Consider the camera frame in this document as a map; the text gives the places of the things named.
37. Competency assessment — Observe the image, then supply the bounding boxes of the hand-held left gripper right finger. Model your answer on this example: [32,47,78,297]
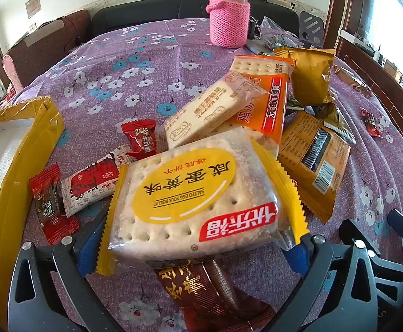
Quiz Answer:
[267,234,384,332]

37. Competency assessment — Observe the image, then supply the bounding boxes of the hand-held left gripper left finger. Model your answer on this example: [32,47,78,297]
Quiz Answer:
[8,214,133,332]

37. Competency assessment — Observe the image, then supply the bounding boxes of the dark brown red-ended candy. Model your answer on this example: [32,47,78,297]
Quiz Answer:
[29,164,80,246]

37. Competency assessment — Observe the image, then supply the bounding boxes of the orange packet with barcode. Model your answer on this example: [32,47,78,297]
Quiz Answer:
[277,111,352,224]

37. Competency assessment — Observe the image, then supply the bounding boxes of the brown-red gold-lettered snack packet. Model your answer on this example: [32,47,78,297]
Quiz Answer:
[155,259,278,332]

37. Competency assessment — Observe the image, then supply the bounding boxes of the yellow label cracker packet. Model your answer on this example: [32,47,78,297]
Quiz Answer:
[96,126,311,277]

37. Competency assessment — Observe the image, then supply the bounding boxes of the yellow-edged white cardboard tray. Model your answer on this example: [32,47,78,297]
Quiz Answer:
[0,96,65,319]

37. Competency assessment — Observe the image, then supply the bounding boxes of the orange cracker packet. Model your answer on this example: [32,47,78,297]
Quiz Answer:
[227,55,296,143]

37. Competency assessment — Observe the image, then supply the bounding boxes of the white cracker packet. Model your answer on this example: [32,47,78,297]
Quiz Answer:
[163,71,268,149]

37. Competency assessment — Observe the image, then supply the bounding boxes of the gold foil snack packet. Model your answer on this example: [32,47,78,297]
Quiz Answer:
[274,46,337,107]

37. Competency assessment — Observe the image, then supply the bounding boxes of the white and red snack packet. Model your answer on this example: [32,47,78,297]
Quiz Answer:
[61,145,137,218]

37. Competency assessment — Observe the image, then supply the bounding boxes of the red wrapped candy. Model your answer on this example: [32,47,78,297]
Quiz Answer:
[361,108,384,139]
[121,119,159,157]

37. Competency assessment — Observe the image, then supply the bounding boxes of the green and gold small packet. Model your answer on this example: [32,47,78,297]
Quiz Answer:
[313,103,357,145]

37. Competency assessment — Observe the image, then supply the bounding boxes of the dark green gold packet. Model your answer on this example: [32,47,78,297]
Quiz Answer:
[285,93,306,112]

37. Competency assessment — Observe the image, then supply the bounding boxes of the brown foil packet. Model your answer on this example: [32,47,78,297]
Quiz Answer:
[332,65,374,100]

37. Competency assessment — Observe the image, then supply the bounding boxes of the purple floral tablecloth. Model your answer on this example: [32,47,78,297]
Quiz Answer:
[0,17,403,332]

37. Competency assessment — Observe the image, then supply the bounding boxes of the maroon armchair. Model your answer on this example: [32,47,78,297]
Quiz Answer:
[2,9,92,91]

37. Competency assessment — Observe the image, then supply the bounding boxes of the grey phone stand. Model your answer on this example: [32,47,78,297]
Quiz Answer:
[298,11,325,47]

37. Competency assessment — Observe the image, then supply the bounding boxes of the clear plastic bags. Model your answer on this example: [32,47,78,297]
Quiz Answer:
[248,15,303,56]

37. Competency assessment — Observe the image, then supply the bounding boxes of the black sofa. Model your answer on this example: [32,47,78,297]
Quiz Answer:
[90,0,299,39]

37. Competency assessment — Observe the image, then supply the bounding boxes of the pink bottle with knitted sleeve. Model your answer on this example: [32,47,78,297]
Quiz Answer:
[206,0,251,48]

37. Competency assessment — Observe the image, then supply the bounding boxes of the wooden window frame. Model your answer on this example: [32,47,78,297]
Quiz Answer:
[328,0,357,56]

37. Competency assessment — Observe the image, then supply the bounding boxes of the small wall plaque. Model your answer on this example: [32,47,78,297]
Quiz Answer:
[25,0,42,18]

